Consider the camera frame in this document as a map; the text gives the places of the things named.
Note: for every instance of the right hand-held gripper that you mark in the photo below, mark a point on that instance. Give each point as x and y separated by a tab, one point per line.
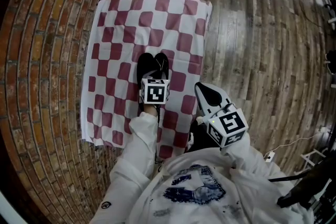
228	126

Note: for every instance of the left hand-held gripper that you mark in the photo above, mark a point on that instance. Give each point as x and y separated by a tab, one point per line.
155	91

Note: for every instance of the person's right forearm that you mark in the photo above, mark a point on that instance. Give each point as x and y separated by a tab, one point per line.
244	154

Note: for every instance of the person's left forearm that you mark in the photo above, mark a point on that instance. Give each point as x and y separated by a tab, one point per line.
141	133

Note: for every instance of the person's white hoodie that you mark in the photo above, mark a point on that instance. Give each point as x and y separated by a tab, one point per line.
199	162

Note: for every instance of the pink white checkered tablecloth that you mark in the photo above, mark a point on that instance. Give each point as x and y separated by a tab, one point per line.
118	34

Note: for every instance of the white power strip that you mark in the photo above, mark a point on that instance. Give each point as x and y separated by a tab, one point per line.
269	156

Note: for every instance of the white metal frame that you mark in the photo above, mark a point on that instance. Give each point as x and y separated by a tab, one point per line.
312	154

